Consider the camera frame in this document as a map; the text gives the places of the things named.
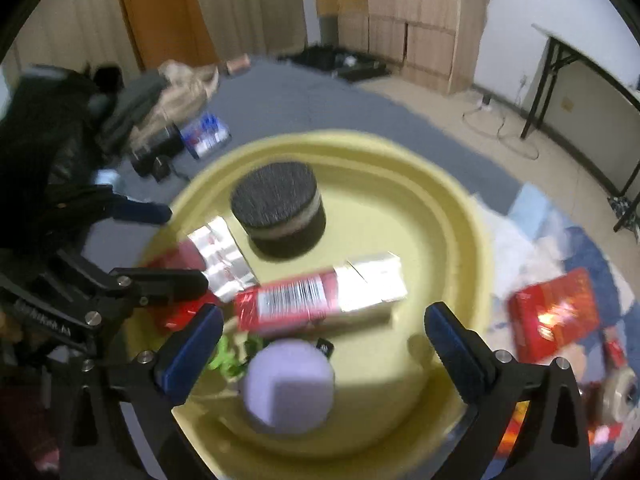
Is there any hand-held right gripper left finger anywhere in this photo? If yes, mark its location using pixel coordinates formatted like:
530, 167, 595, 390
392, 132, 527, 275
60, 304, 226, 480

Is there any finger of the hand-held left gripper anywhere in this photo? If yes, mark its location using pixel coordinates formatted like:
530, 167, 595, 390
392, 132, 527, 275
107, 267, 210, 308
75, 186, 174, 226

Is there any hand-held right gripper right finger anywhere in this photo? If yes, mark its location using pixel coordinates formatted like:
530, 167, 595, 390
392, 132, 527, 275
424, 301, 594, 480

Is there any red silver cigarette carton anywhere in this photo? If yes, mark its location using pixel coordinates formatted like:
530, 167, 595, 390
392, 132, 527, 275
234, 252, 408, 336
142, 216, 258, 333

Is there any red gold cigarette carton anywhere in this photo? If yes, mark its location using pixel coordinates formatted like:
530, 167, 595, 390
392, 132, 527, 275
507, 267, 601, 363

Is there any black grey foam cylinder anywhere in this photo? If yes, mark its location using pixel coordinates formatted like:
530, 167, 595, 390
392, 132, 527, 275
230, 162, 327, 260

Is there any yellow plastic basin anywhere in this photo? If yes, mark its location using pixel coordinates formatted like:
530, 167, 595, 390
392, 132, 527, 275
120, 130, 496, 471

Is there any green plastic clip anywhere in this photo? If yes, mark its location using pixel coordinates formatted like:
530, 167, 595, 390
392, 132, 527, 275
207, 332, 266, 378

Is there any black pouch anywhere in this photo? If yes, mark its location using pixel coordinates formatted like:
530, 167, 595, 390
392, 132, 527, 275
131, 122, 186, 183

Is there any blue red packet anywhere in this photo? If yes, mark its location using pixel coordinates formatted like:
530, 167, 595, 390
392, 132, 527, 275
180, 112, 232, 160

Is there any dark green clothing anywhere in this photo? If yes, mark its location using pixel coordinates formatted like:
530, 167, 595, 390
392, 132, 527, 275
100, 72, 171, 153

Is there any purple plush ball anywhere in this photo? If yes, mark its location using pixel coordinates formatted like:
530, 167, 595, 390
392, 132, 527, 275
239, 339, 336, 436

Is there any black jacket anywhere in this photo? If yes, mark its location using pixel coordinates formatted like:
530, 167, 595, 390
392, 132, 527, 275
0, 62, 121, 251

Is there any beige clothing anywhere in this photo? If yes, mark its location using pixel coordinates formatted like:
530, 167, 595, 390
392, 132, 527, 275
135, 60, 221, 146

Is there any blue checkered fleece blanket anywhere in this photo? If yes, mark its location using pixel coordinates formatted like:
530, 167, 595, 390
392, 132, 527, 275
480, 185, 640, 480

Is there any small red box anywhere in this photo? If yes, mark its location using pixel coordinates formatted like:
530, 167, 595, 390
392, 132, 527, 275
602, 327, 628, 368

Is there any light blue white cloth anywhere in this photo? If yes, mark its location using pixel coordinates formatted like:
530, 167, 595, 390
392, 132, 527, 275
507, 182, 556, 231

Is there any clear tape roll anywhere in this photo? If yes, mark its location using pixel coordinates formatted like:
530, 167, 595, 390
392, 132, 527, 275
597, 365, 640, 426

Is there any brown wooden door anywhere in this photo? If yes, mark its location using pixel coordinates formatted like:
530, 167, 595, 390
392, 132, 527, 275
114, 0, 221, 71

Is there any beige curtain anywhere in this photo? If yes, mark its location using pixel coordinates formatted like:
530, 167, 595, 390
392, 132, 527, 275
187, 0, 308, 58

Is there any black tray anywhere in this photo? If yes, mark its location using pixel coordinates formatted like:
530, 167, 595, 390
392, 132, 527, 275
277, 45, 393, 83

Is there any black folding table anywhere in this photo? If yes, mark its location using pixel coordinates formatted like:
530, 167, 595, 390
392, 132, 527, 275
520, 22, 640, 233

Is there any wooden wardrobe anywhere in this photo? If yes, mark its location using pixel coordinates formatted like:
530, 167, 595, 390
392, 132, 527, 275
312, 0, 488, 95

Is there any white power strip with cable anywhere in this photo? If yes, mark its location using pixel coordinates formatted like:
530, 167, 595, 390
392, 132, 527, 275
462, 92, 541, 161

